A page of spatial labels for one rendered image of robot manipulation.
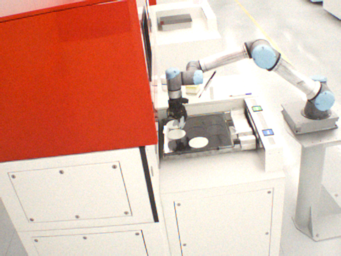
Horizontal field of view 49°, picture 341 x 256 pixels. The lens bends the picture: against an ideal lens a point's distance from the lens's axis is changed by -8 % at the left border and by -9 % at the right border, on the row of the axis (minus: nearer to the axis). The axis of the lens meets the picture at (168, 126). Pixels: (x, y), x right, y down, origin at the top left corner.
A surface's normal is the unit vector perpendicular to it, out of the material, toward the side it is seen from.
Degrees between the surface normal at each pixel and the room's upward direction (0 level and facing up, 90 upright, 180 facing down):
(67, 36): 90
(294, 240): 0
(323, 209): 90
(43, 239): 90
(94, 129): 90
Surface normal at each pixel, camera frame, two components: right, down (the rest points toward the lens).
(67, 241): 0.03, 0.50
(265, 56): -0.20, 0.41
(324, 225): -0.12, -0.86
